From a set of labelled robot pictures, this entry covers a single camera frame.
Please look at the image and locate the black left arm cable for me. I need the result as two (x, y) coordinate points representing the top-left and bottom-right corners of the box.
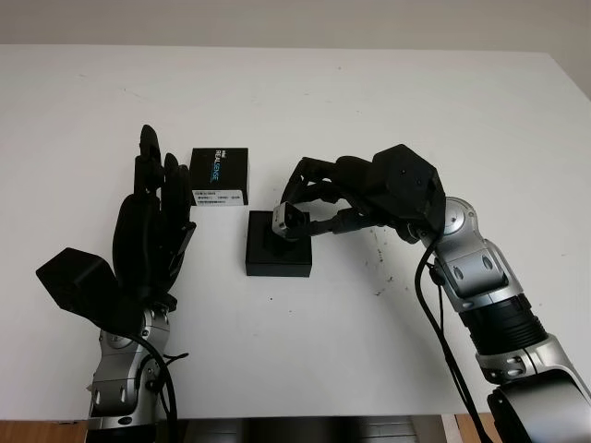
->
(133, 334), (189, 443)

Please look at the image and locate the dark robot torso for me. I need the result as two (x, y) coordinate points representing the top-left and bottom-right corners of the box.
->
(177, 414), (444, 443)

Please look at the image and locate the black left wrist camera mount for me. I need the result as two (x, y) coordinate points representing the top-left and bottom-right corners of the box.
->
(35, 247), (144, 333)

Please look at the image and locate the black printed RealSense box lid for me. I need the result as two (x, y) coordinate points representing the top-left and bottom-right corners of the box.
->
(188, 147), (250, 208)

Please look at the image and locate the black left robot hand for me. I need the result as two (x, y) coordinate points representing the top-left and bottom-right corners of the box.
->
(110, 124), (198, 313)

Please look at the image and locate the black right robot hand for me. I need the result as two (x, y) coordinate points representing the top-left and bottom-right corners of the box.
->
(279, 155), (433, 244)

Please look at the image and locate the black box base foam insert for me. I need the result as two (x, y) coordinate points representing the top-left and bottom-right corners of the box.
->
(244, 210), (314, 278)

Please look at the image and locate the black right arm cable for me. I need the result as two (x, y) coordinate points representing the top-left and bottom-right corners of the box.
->
(414, 239), (490, 443)

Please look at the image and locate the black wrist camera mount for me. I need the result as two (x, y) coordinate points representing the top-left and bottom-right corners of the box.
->
(371, 144), (447, 232)
(35, 247), (144, 333)

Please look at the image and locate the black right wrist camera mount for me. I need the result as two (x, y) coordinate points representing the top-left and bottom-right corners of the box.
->
(371, 144), (447, 232)

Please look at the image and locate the small silver depth camera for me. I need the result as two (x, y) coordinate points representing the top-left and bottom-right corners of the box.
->
(271, 201), (311, 241)

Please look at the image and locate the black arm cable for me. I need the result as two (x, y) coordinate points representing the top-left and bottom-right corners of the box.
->
(133, 334), (189, 443)
(414, 239), (490, 443)

